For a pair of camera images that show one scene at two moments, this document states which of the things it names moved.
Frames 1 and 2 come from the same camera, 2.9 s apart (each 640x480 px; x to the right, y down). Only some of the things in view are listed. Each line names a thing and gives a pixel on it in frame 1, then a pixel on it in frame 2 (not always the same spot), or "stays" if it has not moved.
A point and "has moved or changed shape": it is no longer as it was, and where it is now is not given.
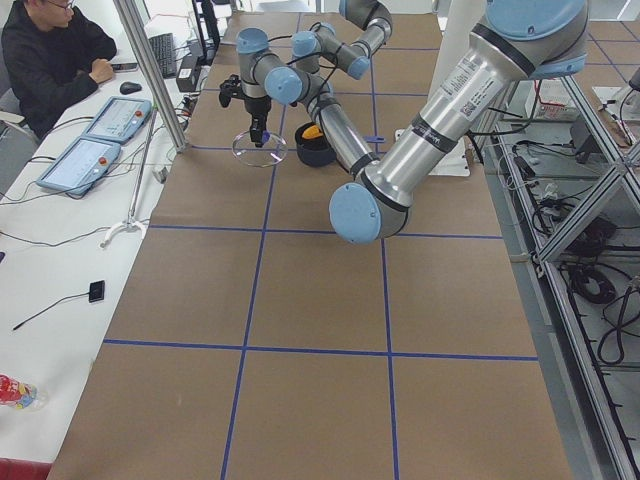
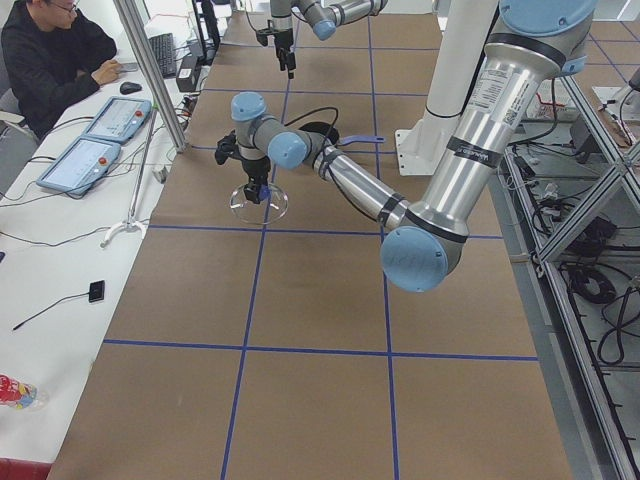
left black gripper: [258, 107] → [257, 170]
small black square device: [96, 291] stays
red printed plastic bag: [16, 392] stays
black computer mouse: [129, 87] stays
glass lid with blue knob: [271, 153] has moved or changed shape
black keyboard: [164, 49] stays
